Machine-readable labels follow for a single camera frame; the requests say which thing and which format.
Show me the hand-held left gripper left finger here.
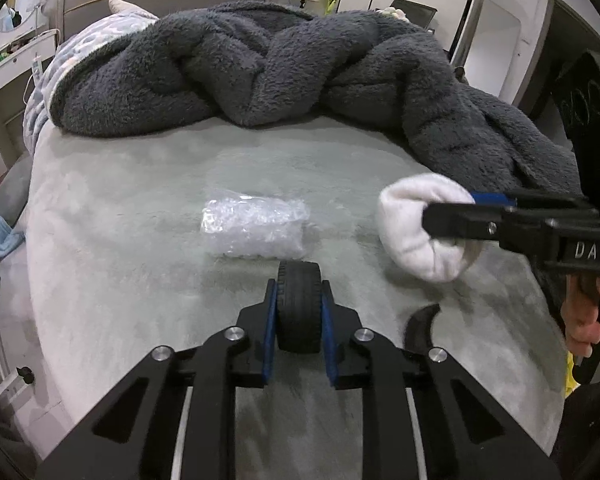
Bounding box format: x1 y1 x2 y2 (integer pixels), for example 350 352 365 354
35 277 281 480

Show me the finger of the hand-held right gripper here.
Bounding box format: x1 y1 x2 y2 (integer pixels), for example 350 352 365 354
470 191 597 212
421 201 547 262

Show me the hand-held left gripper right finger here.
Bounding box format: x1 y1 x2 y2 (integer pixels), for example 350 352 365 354
320 292 563 480

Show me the black rubber wheel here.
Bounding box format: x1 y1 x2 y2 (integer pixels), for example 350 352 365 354
276 261 325 356

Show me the white sock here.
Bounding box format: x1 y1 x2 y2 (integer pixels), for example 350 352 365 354
377 173 486 283

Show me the person's right hand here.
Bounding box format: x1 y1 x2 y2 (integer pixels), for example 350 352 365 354
560 276 600 358

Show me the clear plastic bag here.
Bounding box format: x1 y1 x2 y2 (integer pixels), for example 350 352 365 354
200 195 311 260

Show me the bed with grey sheet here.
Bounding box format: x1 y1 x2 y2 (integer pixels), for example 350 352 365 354
22 0 571 480

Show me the dark grey fleece blanket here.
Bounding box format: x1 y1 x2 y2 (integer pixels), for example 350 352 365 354
51 0 588 201

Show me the white clothes rack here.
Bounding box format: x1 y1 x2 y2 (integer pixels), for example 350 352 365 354
0 250 34 397

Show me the cream pillow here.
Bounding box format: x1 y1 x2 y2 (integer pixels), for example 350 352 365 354
108 0 159 19

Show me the white vanity table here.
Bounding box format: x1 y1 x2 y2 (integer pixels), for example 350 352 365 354
0 5 61 181

